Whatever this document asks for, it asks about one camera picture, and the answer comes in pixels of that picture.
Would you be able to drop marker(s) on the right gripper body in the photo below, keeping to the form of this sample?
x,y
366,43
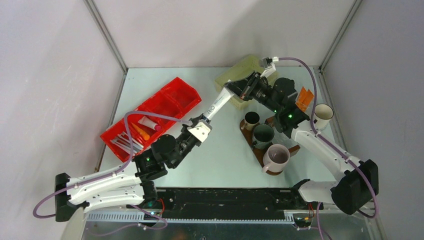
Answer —
x,y
258,90

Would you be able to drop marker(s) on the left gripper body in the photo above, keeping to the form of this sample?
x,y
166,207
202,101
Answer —
x,y
185,145

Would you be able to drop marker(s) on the dark blue capped tube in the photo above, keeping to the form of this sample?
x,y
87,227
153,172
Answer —
x,y
223,97

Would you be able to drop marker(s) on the cream plastic basket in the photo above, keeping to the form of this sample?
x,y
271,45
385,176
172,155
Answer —
x,y
241,70

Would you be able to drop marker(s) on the brown mug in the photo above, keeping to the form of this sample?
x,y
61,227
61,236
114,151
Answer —
x,y
251,118

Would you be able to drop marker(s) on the dark green mug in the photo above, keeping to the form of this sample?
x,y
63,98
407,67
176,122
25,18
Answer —
x,y
262,136

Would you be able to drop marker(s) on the orange toothpaste tube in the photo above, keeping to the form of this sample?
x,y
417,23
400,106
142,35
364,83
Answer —
x,y
144,135
304,99

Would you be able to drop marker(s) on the white mug black handle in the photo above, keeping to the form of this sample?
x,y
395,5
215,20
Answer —
x,y
322,115

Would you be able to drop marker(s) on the pink white mug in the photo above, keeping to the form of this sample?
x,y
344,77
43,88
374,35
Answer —
x,y
275,159

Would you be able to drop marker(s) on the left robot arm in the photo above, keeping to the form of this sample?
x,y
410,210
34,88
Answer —
x,y
128,184

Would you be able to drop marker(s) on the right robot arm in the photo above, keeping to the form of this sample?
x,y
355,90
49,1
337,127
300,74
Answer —
x,y
356,182

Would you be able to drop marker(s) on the brown oval wooden tray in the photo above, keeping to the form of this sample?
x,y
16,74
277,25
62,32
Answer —
x,y
258,153

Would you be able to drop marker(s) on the white toothbrush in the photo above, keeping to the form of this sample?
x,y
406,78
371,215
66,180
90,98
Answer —
x,y
127,144

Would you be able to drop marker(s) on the pink capped tube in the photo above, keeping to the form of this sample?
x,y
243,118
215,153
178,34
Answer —
x,y
147,122

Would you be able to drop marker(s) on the red divided organizer bin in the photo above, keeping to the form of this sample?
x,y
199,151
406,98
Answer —
x,y
175,100

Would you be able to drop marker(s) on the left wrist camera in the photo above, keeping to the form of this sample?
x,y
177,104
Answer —
x,y
200,130

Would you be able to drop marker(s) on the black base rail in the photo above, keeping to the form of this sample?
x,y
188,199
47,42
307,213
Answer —
x,y
234,204

